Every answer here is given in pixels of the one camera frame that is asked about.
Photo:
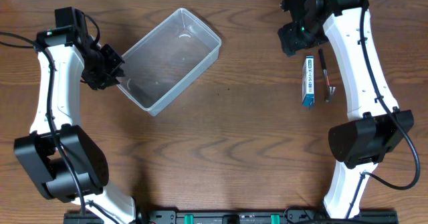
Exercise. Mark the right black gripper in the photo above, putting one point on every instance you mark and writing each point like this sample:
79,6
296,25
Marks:
291,41

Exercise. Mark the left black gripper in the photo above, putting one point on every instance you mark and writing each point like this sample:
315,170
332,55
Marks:
115,69

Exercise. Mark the clear plastic container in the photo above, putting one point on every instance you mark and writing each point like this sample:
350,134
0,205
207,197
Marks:
167,60

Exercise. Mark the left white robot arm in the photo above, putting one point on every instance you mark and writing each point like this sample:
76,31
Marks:
62,161

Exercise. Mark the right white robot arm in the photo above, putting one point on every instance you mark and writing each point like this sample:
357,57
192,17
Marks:
375,125

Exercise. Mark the blue white screwdriver box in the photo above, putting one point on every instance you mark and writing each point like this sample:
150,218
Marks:
308,96

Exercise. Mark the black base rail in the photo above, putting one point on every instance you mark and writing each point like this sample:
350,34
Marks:
292,215

